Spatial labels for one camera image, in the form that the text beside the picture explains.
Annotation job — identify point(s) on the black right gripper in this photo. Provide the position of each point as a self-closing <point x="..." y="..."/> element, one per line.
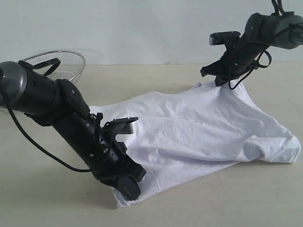
<point x="233" y="63"/>

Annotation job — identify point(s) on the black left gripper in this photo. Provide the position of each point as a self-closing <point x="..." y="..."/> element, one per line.
<point x="106" y="157"/>

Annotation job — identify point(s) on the white printed t-shirt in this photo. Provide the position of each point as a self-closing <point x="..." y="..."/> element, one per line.
<point x="184" y="136"/>

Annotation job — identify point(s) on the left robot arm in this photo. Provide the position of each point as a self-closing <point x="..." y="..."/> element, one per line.
<point x="59" y="104"/>

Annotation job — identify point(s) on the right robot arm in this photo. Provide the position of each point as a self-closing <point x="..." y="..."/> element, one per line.
<point x="282" y="31"/>

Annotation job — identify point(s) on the metal mesh basket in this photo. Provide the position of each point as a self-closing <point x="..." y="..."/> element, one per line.
<point x="58" y="64"/>

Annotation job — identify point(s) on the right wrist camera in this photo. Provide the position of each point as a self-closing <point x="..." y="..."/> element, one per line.
<point x="226" y="38"/>

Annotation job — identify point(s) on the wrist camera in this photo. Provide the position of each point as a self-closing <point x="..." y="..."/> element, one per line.
<point x="121" y="126"/>
<point x="226" y="38"/>

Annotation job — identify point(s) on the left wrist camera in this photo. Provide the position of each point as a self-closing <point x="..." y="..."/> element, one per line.
<point x="121" y="126"/>

